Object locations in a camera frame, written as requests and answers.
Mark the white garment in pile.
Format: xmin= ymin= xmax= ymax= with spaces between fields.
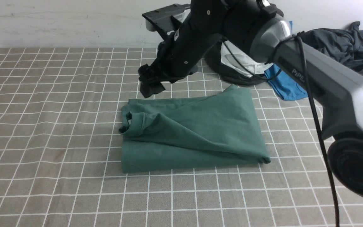
xmin=220 ymin=41 xmax=273 ymax=78

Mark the green long-sleeved shirt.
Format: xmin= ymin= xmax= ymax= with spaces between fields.
xmin=119 ymin=85 xmax=271 ymax=173

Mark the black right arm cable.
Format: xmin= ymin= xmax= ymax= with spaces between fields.
xmin=219 ymin=32 xmax=341 ymax=227

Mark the blue garment in pile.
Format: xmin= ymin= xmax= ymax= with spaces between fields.
xmin=263 ymin=21 xmax=308 ymax=101

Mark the black garment in pile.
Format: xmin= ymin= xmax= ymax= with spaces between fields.
xmin=204 ymin=8 xmax=284 ymax=86

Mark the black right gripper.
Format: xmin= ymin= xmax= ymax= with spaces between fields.
xmin=138 ymin=0 xmax=230 ymax=98

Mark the dark grey garment in pile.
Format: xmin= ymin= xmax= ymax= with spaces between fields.
xmin=298 ymin=21 xmax=363 ymax=76

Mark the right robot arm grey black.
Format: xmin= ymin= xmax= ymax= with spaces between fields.
xmin=138 ymin=0 xmax=363 ymax=197

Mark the grey checkered tablecloth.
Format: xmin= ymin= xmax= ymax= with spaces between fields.
xmin=0 ymin=47 xmax=363 ymax=227

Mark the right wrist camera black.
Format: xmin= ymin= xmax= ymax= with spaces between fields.
xmin=142 ymin=4 xmax=191 ymax=41

